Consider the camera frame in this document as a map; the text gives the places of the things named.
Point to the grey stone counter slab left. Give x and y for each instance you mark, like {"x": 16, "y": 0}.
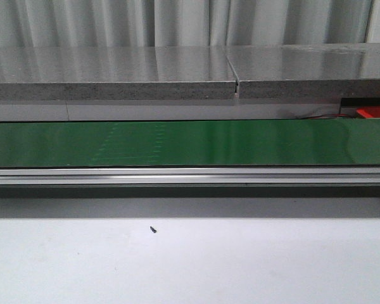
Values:
{"x": 115, "y": 73}

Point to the grey stone counter slab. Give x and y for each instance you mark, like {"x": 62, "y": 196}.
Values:
{"x": 115, "y": 73}
{"x": 307, "y": 71}

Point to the grey stone counter slab right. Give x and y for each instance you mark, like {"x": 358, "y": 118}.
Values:
{"x": 307, "y": 71}

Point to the green conveyor belt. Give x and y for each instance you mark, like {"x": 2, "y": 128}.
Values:
{"x": 339, "y": 141}

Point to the red plastic tray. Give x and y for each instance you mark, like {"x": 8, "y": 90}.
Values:
{"x": 369, "y": 112}

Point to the white pleated curtain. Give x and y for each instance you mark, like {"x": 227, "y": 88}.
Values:
{"x": 187, "y": 23}

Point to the aluminium conveyor frame rail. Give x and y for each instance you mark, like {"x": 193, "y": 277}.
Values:
{"x": 222, "y": 192}

